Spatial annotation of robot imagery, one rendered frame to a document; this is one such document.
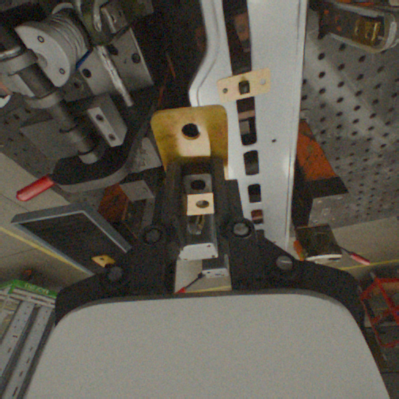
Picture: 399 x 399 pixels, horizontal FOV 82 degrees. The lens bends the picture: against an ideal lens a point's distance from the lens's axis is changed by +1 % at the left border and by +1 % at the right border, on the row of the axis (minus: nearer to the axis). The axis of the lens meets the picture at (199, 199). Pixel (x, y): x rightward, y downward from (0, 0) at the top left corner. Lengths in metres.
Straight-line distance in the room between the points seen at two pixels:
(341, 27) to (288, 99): 0.12
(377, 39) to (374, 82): 0.54
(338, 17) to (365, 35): 0.06
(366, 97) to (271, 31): 0.56
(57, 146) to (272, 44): 0.32
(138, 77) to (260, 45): 0.20
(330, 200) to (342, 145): 0.40
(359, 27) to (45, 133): 0.36
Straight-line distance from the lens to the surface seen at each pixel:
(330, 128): 0.92
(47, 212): 0.44
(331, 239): 0.86
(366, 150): 1.07
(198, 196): 0.16
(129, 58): 0.45
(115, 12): 0.31
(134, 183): 0.42
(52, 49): 0.32
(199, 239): 0.56
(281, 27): 0.40
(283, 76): 0.43
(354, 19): 0.38
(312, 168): 0.68
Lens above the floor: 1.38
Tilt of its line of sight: 40 degrees down
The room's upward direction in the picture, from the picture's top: 179 degrees clockwise
